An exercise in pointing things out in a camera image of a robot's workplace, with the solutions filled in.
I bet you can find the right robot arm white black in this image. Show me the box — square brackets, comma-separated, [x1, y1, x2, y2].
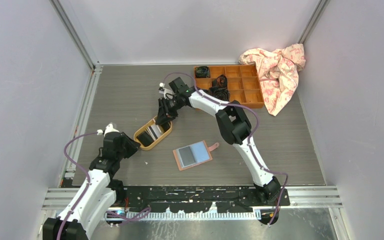
[156, 77, 285, 206]

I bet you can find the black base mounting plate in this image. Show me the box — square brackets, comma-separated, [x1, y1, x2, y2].
[111, 185, 279, 214]

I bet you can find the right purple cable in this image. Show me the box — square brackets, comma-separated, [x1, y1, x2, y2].
[163, 72, 289, 226]

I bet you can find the pink floral crumpled cloth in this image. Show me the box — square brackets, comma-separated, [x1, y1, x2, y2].
[238, 43, 306, 116]

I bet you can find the rolled dark tie top-left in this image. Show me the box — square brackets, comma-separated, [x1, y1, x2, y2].
[194, 66, 211, 79]

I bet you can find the purple cable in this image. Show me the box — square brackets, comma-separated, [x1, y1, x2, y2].
[163, 72, 289, 226]
[56, 131, 151, 240]

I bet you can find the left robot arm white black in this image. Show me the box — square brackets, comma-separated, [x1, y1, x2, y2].
[42, 129, 141, 240]

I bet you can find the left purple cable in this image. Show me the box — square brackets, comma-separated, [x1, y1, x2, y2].
[56, 131, 151, 240]

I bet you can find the rolled dark tie bottom-middle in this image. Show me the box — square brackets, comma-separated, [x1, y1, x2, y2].
[208, 86, 230, 101]

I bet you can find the rolled dark tie middle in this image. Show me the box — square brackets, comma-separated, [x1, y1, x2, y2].
[211, 74, 228, 89]

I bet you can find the silver striped credit card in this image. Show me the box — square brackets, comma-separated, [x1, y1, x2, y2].
[147, 124, 164, 140]

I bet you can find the wooden compartment organizer box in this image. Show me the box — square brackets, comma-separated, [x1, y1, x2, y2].
[195, 65, 264, 109]

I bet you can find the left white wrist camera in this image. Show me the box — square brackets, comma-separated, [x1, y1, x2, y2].
[103, 122, 120, 136]

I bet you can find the yellow oval card tray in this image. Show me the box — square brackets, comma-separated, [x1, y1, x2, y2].
[133, 116, 173, 151]

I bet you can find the brown leather card holder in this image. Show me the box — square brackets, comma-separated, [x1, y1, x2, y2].
[172, 140, 220, 171]

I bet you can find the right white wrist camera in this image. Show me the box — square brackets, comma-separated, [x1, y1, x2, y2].
[158, 82, 175, 99]

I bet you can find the black gold credit card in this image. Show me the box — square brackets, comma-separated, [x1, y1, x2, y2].
[177, 146, 196, 168]

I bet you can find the aluminium frame rail front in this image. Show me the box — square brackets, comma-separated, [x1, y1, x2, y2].
[41, 185, 344, 221]

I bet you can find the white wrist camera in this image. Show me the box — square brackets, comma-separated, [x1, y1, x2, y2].
[158, 82, 175, 99]
[103, 122, 120, 136]

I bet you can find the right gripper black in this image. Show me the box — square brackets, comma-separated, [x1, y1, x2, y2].
[156, 95, 184, 126]

